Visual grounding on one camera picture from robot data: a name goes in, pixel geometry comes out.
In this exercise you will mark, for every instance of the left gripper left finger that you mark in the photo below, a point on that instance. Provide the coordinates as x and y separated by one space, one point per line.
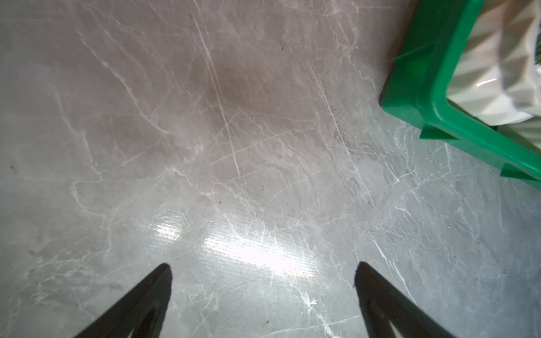
140 313

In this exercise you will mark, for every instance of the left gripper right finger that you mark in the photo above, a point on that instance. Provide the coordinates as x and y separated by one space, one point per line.
386 311

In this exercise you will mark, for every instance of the pink flower pot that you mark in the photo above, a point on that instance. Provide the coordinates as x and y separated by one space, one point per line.
526 133

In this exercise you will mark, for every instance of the red flower pot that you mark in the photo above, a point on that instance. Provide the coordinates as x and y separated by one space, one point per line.
496 80

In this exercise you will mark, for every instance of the green plastic storage tray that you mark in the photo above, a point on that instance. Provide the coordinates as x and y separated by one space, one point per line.
416 91

